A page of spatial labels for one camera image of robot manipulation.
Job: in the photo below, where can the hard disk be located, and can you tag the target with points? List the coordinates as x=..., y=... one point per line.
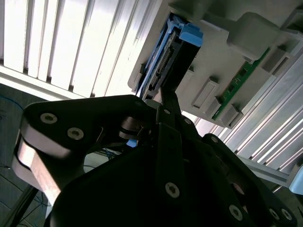
x=184, y=66

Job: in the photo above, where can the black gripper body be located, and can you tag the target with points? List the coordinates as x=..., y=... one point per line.
x=118, y=201

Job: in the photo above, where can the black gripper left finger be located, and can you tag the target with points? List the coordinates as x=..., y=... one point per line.
x=71, y=113

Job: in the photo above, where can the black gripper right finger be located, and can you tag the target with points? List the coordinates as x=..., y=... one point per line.
x=213, y=151

